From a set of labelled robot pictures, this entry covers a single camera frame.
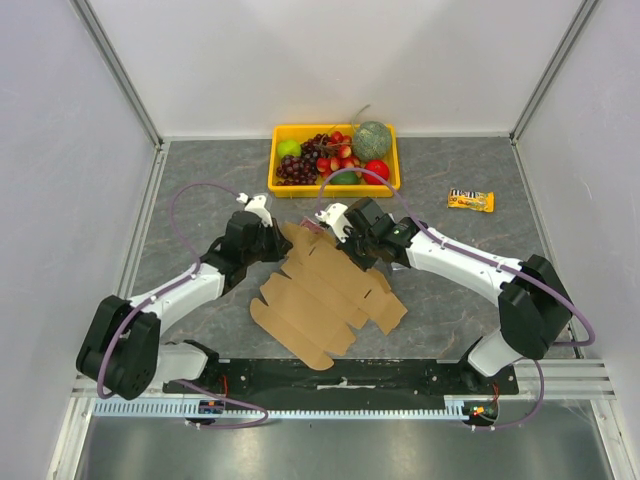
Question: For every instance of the upper purple grape bunch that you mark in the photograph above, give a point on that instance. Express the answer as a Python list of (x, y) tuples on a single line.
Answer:
[(316, 147)]

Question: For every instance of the green avocado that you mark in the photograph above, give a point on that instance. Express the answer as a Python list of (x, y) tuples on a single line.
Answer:
[(344, 177)]

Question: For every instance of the red apple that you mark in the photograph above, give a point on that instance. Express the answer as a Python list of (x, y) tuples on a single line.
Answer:
[(377, 171)]

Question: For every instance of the red sachet packet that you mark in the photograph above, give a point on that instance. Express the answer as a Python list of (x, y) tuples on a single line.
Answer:
[(312, 226)]

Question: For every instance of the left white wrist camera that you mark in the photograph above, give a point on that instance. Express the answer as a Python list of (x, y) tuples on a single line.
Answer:
[(259, 205)]

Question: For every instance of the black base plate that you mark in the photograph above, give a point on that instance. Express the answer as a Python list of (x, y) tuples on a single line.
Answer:
[(246, 377)]

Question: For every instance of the red grape bunch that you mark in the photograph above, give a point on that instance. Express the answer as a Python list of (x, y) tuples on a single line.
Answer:
[(341, 157)]

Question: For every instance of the brown cardboard box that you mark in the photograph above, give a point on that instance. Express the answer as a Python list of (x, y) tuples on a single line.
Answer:
[(319, 297)]

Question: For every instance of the dark purple grape bunch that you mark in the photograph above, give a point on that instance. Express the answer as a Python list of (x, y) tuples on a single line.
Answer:
[(296, 171)]

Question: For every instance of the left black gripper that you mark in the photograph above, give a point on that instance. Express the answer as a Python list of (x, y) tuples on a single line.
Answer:
[(281, 245)]

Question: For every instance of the yellow candy bag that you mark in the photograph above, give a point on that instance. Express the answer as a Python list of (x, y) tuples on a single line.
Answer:
[(472, 200)]

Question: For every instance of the netted green melon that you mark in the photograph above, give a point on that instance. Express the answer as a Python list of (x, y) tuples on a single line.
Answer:
[(372, 141)]

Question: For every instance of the slotted cable duct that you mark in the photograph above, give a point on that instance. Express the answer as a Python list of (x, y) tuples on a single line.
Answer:
[(203, 408)]

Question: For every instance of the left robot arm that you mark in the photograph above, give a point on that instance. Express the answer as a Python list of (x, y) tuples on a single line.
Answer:
[(122, 350)]

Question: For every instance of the silver toothpaste box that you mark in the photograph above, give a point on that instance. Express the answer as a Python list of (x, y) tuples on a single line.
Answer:
[(394, 267)]

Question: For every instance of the yellow plastic bin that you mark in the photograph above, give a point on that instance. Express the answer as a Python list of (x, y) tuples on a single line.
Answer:
[(301, 132)]

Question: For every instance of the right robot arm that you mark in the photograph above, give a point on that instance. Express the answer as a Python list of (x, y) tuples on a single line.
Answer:
[(530, 297)]

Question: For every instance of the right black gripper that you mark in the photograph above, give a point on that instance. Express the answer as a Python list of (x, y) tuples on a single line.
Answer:
[(357, 245)]

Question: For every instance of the green apple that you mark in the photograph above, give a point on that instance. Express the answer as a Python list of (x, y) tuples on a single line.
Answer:
[(288, 147)]

